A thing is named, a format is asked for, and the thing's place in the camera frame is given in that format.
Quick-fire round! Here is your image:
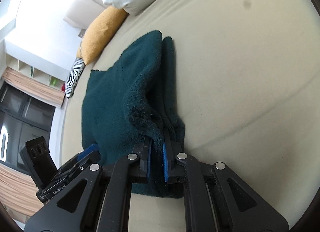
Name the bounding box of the bed with beige sheet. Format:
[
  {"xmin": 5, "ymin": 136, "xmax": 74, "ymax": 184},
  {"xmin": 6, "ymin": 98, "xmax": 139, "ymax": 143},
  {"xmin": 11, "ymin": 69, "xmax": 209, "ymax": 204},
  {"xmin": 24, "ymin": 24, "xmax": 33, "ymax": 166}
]
[{"xmin": 45, "ymin": 0, "xmax": 320, "ymax": 232}]

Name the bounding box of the beige padded headboard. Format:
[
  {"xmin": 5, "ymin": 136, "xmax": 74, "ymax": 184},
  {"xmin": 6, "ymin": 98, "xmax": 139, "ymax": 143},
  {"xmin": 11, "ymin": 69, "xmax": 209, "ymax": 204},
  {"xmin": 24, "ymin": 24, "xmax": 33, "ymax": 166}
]
[{"xmin": 64, "ymin": 0, "xmax": 108, "ymax": 29}]

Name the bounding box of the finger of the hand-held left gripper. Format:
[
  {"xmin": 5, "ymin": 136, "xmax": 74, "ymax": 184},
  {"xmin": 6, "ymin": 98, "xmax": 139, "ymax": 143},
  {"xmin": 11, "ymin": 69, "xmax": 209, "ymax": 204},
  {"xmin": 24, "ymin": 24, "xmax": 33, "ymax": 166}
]
[{"xmin": 76, "ymin": 143, "xmax": 100, "ymax": 162}]

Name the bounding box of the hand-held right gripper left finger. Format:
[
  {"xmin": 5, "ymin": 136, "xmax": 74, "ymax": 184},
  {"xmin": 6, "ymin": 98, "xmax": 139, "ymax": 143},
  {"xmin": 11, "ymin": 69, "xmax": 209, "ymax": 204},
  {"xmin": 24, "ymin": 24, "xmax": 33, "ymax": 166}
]
[{"xmin": 24, "ymin": 134, "xmax": 153, "ymax": 232}]

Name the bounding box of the dark green sweater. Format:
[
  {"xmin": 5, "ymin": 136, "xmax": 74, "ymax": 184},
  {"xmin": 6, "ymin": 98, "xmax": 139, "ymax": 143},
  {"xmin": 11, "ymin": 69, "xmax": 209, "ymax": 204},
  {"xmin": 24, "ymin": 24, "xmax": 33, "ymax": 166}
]
[{"xmin": 82, "ymin": 30, "xmax": 186, "ymax": 199}]

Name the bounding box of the white wall shelf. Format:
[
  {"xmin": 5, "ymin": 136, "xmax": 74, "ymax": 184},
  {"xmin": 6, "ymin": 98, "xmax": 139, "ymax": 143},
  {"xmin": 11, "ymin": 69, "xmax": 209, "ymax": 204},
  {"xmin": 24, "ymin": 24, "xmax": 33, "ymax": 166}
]
[{"xmin": 5, "ymin": 53, "xmax": 67, "ymax": 93}]

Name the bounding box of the yellow pillow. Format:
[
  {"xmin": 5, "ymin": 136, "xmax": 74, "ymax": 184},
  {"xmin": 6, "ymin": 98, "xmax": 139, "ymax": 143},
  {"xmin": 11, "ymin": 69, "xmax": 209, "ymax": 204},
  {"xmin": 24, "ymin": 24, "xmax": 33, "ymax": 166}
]
[{"xmin": 76, "ymin": 6, "xmax": 130, "ymax": 66}]

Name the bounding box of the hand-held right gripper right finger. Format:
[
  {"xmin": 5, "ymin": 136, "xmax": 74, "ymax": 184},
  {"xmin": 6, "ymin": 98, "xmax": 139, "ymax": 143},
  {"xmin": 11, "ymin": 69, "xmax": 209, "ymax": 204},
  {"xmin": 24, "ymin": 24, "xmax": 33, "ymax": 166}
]
[{"xmin": 162, "ymin": 134, "xmax": 290, "ymax": 232}]

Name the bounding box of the zebra striped pillow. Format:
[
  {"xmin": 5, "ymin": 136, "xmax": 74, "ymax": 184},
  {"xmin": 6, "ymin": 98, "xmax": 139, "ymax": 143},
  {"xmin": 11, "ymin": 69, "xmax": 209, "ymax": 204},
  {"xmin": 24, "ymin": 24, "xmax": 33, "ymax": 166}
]
[{"xmin": 64, "ymin": 57, "xmax": 87, "ymax": 100}]

